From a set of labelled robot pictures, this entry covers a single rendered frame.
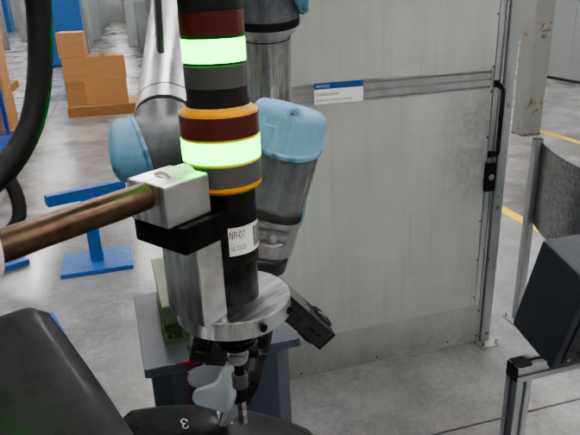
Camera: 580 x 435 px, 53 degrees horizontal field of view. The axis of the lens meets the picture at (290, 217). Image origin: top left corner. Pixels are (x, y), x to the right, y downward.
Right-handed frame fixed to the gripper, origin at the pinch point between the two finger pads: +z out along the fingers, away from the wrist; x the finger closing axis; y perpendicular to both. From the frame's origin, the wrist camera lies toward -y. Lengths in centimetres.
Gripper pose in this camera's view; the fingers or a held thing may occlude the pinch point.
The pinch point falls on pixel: (230, 415)
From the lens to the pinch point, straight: 70.2
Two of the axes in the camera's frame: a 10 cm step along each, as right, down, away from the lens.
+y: -9.2, -1.5, -3.6
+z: -2.5, 9.3, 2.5
